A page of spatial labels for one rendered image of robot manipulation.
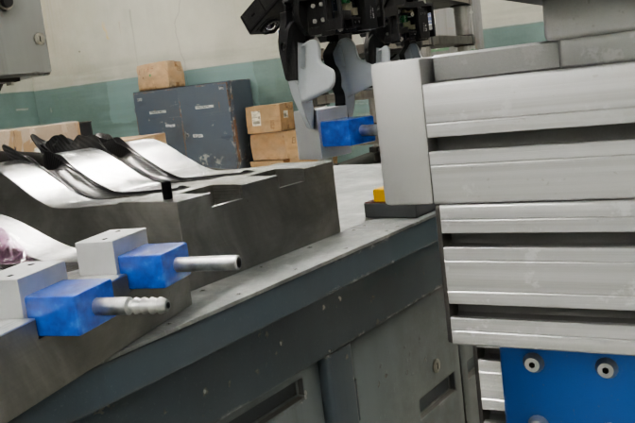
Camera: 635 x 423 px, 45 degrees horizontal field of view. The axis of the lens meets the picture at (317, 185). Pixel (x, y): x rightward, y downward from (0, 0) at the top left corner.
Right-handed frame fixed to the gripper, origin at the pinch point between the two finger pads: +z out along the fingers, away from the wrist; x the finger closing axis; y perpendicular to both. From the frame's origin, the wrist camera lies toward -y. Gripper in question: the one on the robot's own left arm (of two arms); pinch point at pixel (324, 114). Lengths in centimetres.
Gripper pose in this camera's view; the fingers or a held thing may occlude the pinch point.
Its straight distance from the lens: 84.9
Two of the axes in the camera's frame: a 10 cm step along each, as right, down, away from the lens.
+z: 1.2, 9.8, 1.3
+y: 7.2, 0.0, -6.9
